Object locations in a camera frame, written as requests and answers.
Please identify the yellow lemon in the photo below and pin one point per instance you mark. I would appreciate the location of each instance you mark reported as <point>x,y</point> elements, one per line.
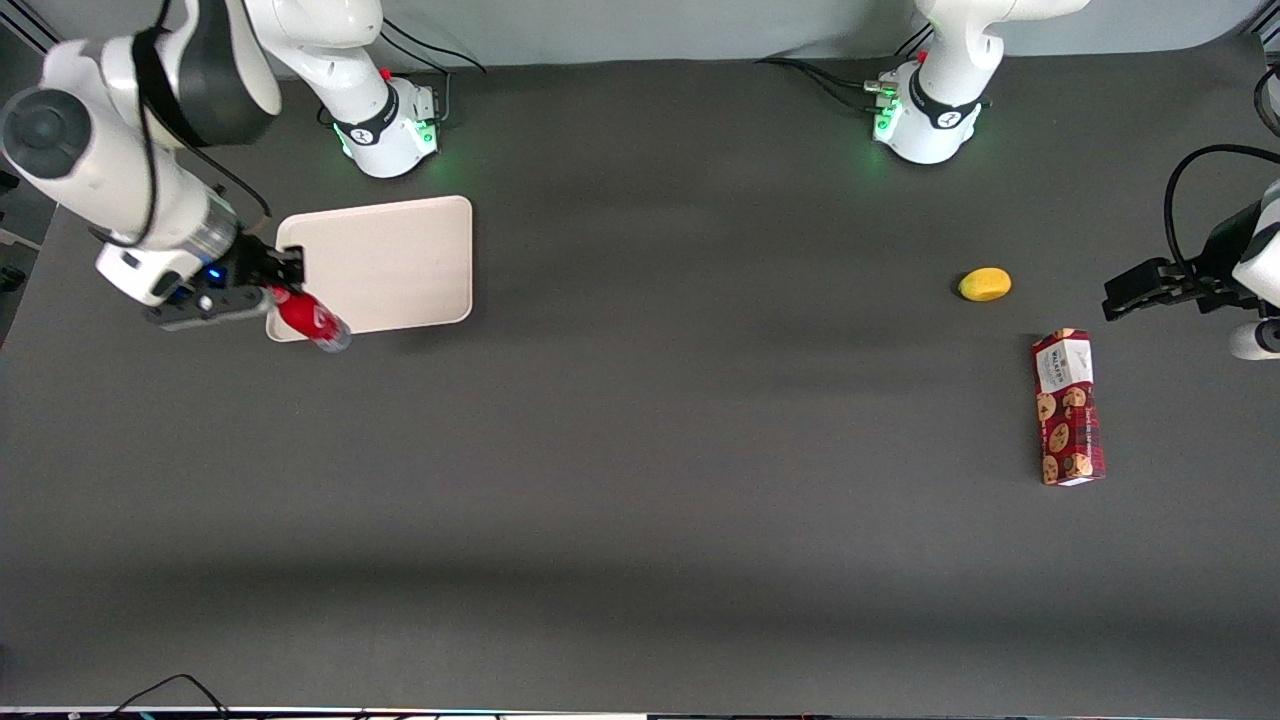
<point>985,284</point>

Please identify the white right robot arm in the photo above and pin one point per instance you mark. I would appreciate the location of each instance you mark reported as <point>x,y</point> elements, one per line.
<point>95,165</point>

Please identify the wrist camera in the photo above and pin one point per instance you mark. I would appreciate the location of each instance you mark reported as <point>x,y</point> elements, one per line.
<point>1255,340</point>
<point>205,308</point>

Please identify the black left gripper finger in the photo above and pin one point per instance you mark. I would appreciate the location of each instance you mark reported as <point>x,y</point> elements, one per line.
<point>1130,300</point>
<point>1150,269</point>

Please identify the red cookie box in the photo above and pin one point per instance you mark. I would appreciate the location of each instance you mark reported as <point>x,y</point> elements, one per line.
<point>1068,410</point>

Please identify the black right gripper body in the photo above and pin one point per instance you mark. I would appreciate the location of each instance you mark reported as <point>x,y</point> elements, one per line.
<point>250,266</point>

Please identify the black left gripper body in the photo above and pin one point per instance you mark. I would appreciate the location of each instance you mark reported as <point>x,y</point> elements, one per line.
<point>1212,262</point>

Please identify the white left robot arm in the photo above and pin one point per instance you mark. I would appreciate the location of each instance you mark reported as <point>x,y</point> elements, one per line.
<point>935,135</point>

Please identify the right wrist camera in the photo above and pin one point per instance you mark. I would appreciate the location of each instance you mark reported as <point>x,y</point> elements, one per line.
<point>205,308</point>

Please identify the beige plastic tray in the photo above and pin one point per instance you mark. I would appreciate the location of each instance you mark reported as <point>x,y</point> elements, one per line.
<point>400,265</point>

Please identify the red coke bottle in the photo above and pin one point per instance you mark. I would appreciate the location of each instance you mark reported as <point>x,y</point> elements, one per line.
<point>310,320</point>

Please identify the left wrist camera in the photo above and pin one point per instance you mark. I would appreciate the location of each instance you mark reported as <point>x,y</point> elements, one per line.
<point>1255,340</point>

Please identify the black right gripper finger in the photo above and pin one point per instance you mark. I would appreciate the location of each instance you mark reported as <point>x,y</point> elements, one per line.
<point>290,265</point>

